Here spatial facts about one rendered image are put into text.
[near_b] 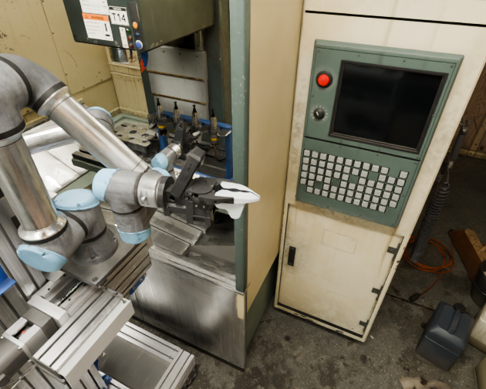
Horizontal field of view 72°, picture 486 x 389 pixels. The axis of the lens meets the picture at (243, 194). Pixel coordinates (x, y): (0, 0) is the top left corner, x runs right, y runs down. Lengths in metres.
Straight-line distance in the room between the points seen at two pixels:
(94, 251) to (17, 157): 0.42
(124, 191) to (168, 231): 1.15
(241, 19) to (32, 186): 0.62
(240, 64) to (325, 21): 0.46
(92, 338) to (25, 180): 0.51
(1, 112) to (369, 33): 1.04
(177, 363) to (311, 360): 0.80
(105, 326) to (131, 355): 0.94
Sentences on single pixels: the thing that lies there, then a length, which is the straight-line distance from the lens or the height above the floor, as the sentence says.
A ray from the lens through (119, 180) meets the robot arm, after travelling 0.76.
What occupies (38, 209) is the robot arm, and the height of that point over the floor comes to 1.48.
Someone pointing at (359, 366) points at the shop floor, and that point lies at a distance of 2.32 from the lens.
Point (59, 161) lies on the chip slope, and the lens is 2.77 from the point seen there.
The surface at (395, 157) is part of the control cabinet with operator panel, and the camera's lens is 1.36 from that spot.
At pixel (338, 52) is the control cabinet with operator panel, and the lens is 1.25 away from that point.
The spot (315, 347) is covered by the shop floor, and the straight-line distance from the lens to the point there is 2.31.
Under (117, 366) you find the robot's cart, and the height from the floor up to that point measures 0.21.
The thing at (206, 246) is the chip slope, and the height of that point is 0.72.
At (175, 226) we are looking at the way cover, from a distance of 1.90.
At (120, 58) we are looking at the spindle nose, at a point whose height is 1.49.
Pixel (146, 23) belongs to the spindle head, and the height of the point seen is 1.69.
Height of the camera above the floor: 2.01
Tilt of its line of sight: 38 degrees down
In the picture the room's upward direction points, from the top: straight up
